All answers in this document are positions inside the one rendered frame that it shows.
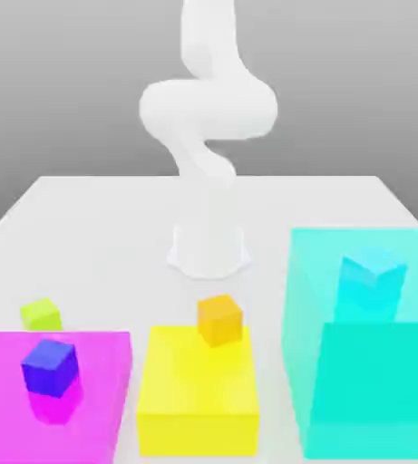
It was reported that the small orange cube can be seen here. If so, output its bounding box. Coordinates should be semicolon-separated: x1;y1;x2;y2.
197;294;244;348

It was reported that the small cyan cube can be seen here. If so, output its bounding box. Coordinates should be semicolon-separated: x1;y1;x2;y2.
333;255;410;324

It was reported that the small lime cube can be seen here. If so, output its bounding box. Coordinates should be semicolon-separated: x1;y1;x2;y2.
19;297;63;333

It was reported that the small blue cube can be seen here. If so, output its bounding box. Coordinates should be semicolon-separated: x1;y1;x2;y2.
20;338;80;399

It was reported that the large pale aqua box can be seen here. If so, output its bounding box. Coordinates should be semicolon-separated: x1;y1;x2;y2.
281;227;418;459

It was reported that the large yellow box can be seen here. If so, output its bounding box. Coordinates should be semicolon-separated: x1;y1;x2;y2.
136;324;261;457

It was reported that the large magenta box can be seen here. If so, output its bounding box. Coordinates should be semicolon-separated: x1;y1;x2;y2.
0;330;133;464

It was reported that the large turquoise box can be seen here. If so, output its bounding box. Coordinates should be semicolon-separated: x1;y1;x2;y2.
303;321;418;460

